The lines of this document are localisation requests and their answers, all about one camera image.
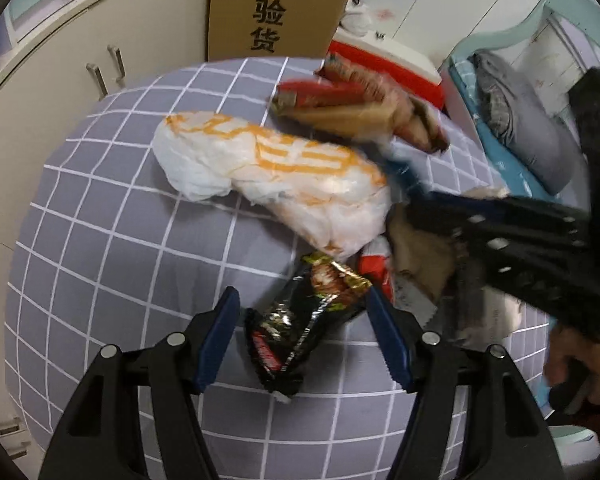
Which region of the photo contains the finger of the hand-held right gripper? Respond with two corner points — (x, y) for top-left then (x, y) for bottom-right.
(377, 152), (588, 223)
(402, 202), (506, 286)

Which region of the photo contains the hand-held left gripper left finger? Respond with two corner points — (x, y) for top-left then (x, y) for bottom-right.
(39, 286), (241, 480)

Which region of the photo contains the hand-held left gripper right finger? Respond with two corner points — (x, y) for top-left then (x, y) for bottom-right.
(365, 285), (566, 480)

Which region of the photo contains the beige paper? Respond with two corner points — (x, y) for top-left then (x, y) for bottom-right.
(387, 187), (511, 301)

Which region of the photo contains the red brown snack wrapper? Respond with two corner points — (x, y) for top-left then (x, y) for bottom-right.
(317, 54), (451, 153)

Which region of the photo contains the red white wrapper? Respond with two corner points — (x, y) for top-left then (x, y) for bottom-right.
(357, 240), (396, 306)

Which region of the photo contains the black snack wrapper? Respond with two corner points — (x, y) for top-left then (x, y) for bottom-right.
(244, 252), (373, 398)

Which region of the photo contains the white grey paper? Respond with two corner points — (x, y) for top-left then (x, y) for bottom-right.
(395, 280), (526, 351)

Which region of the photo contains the white orange printed plastic bag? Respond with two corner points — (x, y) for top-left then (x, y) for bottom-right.
(152, 111), (393, 261)

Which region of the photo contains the person's right hand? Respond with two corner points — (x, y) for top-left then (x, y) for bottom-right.
(544, 322), (600, 411)

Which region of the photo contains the teal patterned bedsheet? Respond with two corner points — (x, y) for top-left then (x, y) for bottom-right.
(475, 120), (531, 191)

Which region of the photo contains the red covered bench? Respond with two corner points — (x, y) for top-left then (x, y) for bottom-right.
(325, 40), (446, 111)

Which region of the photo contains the blue plaid pillow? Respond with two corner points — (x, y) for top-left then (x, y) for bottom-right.
(452, 55), (481, 91)

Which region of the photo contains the white board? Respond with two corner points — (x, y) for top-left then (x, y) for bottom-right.
(337, 27), (438, 81)

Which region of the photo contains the grey duvet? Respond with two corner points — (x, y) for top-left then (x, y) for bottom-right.
(472, 52), (588, 196)

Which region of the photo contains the table with grey checked cloth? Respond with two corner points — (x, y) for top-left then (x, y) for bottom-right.
(2, 55), (556, 480)

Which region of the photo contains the white crumpled cloth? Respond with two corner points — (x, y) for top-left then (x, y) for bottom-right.
(340, 2), (374, 36)

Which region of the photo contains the pale green bunk bed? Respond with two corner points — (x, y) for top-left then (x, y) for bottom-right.
(437, 0), (600, 201)

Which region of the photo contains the white cabinet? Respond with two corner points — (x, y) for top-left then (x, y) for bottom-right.
(0, 0), (216, 141)

